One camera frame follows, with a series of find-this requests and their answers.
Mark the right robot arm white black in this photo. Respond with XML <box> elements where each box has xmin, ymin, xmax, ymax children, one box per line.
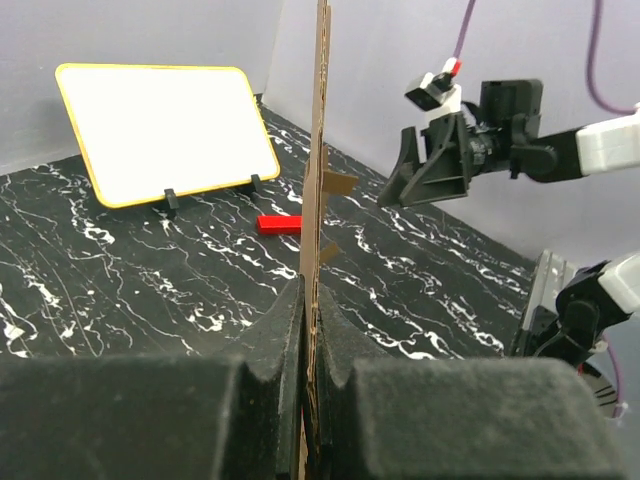
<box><xmin>377</xmin><ymin>72</ymin><xmax>639</xmax><ymax>368</ymax></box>

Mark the brown cardboard box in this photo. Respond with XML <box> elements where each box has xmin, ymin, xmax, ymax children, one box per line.
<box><xmin>299</xmin><ymin>1</ymin><xmax>331</xmax><ymax>479</ymax></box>

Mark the aluminium rail frame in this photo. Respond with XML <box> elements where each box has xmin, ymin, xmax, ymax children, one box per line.
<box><xmin>514</xmin><ymin>249</ymin><xmax>578</xmax><ymax>356</ymax></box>

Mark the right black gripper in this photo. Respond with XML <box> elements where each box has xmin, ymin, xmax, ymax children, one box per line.
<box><xmin>377</xmin><ymin>113</ymin><xmax>495</xmax><ymax>207</ymax></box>

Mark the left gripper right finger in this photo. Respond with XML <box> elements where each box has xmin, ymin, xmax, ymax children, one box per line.
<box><xmin>318</xmin><ymin>288</ymin><xmax>625</xmax><ymax>479</ymax></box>

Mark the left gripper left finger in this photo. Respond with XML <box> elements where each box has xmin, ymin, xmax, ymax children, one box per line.
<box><xmin>1</xmin><ymin>280</ymin><xmax>305</xmax><ymax>479</ymax></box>

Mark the white board yellow frame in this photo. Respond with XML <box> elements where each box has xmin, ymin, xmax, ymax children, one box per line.
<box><xmin>55</xmin><ymin>63</ymin><xmax>281</xmax><ymax>209</ymax></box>

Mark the red rectangular block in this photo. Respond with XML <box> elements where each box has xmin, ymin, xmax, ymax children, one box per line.
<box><xmin>256</xmin><ymin>215</ymin><xmax>302</xmax><ymax>235</ymax></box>

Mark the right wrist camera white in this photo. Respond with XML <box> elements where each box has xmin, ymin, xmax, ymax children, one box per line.
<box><xmin>404</xmin><ymin>57</ymin><xmax>462</xmax><ymax>115</ymax></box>

